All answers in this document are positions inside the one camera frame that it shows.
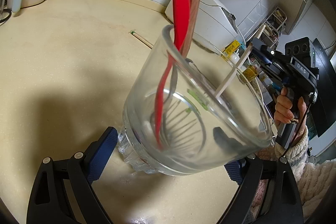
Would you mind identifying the small white teapot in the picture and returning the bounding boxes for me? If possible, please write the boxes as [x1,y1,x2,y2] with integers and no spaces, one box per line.
[229,52,240,65]

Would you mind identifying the white knit sleeve forearm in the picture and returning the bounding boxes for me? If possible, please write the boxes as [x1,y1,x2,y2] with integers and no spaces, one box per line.
[285,128,335,219]

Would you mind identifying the green silicone brush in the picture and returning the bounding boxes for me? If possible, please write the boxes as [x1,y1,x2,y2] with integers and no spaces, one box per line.
[187,89,209,111]

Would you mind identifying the right hand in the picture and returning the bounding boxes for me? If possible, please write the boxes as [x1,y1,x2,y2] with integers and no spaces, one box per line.
[274,88,307,135]

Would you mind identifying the white chopsticks pair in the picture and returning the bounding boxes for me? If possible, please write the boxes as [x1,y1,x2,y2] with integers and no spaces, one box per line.
[214,23,267,98]

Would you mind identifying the red plastic spoon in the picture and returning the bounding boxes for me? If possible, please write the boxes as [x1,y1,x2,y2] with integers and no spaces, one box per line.
[154,0,190,149]

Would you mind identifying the glass of yellow tea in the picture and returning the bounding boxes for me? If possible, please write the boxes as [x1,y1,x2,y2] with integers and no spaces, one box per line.
[243,64,260,83]

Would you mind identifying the clear drinking glass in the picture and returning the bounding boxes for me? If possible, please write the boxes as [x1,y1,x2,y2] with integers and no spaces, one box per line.
[118,25,272,176]

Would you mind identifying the yellow carton box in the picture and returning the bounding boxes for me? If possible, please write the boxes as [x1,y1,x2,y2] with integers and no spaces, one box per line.
[223,40,240,58]

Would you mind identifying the white rice cooker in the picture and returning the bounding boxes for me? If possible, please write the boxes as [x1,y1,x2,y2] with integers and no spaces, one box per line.
[163,0,238,53]

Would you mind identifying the wrapped disposable chopsticks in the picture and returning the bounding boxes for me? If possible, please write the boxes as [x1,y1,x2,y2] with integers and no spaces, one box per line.
[130,31,153,49]

